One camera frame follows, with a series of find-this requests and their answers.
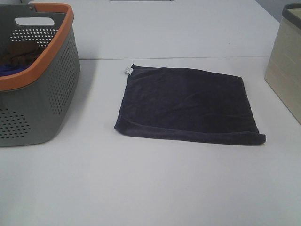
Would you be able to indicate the dark navy towel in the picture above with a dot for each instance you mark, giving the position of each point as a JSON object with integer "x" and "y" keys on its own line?
{"x": 188, "y": 105}

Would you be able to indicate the brown towel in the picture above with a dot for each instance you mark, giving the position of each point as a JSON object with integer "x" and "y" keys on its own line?
{"x": 22, "y": 53}

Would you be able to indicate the blue towel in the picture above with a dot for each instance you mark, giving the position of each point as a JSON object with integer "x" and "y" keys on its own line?
{"x": 6, "y": 70}

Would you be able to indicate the grey basket with orange rim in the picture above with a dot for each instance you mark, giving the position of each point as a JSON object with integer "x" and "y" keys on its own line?
{"x": 34, "y": 102}

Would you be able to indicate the beige fabric storage box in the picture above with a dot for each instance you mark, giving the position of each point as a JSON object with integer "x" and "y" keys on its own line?
{"x": 283, "y": 72}

